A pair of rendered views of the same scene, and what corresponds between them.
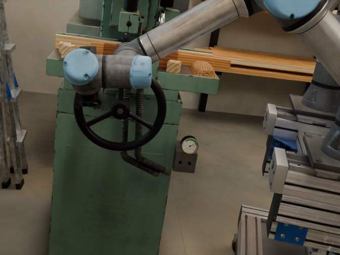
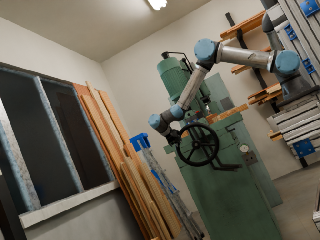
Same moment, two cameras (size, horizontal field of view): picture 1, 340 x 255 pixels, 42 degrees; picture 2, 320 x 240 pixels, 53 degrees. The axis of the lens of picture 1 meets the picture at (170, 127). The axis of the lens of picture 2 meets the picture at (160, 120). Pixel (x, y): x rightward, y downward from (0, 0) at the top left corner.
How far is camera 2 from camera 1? 0.98 m
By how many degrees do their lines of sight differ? 35
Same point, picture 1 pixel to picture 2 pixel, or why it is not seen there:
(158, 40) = (181, 99)
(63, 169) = (196, 195)
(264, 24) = not seen: hidden behind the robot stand
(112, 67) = (164, 114)
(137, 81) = (175, 113)
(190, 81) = (226, 120)
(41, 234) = not seen: outside the picture
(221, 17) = (197, 77)
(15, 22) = (174, 175)
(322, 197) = (298, 119)
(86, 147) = (200, 178)
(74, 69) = (151, 121)
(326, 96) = not seen: hidden behind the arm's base
